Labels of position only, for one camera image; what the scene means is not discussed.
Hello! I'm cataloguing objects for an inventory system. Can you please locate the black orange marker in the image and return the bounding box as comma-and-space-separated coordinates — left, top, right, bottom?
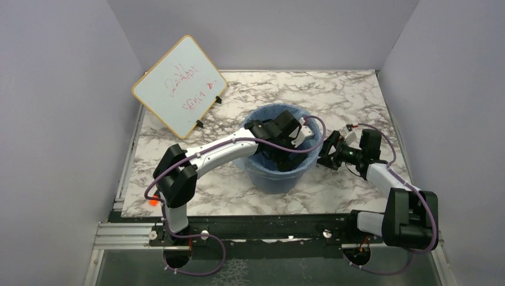
149, 195, 159, 207

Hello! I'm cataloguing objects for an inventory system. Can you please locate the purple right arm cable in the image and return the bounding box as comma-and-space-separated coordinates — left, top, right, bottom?
342, 123, 439, 276

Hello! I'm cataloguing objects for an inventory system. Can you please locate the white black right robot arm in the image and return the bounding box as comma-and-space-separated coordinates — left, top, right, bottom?
317, 126, 438, 253

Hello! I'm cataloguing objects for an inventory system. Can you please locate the yellow-framed whiteboard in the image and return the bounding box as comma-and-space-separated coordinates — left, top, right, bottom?
132, 35, 227, 139

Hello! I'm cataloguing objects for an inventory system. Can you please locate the black metal mounting rail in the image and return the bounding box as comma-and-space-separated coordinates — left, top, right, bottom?
109, 212, 382, 266

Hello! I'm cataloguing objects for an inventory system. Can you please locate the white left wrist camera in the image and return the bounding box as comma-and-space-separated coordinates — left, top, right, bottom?
288, 117, 314, 148

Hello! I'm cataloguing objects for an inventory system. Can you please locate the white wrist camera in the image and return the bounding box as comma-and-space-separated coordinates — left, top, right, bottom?
288, 117, 314, 148
343, 124, 358, 145

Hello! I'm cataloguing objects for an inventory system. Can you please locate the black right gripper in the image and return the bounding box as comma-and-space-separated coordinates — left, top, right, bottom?
307, 130, 363, 170

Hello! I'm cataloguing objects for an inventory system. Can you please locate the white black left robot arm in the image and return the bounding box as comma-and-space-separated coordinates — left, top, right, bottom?
153, 110, 316, 245

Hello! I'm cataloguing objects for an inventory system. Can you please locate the blue plastic trash bin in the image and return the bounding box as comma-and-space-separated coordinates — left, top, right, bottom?
247, 169, 306, 194

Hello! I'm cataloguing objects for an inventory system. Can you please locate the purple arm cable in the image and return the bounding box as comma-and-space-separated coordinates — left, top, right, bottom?
342, 123, 439, 276
144, 115, 328, 277

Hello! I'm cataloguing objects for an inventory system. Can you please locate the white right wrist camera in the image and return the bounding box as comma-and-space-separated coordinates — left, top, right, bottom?
343, 124, 358, 145

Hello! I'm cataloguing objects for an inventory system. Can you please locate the light blue trash bag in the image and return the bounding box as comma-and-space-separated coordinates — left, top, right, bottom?
233, 104, 326, 180

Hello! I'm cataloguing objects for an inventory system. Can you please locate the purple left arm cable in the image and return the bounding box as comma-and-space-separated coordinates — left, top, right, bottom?
144, 115, 328, 277

